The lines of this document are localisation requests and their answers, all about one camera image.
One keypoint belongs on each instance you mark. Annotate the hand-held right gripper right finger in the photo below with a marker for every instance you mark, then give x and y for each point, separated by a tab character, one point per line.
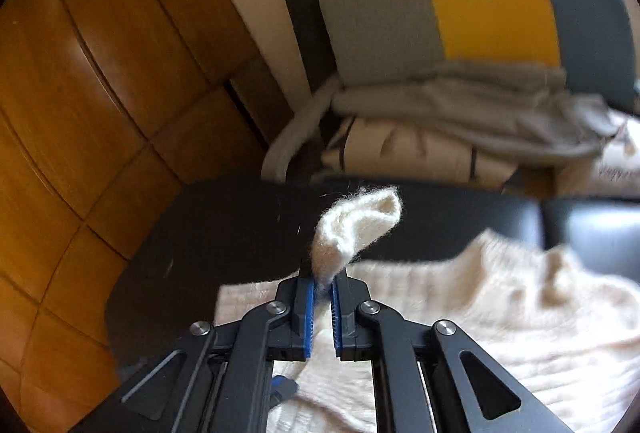
336	328

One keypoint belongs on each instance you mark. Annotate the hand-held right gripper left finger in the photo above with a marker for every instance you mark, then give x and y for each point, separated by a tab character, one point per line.
308	328

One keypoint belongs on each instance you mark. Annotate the white knit sweater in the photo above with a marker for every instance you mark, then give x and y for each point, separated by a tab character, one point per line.
500	313

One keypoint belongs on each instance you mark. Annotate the beige pillow triangle print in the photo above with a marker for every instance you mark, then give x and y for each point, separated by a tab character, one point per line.
410	148

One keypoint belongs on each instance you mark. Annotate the grey cloth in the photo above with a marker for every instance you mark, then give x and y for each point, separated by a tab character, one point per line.
450	113

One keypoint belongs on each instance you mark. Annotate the grey yellow blue chair backrest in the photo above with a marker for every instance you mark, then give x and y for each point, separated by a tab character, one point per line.
490	8

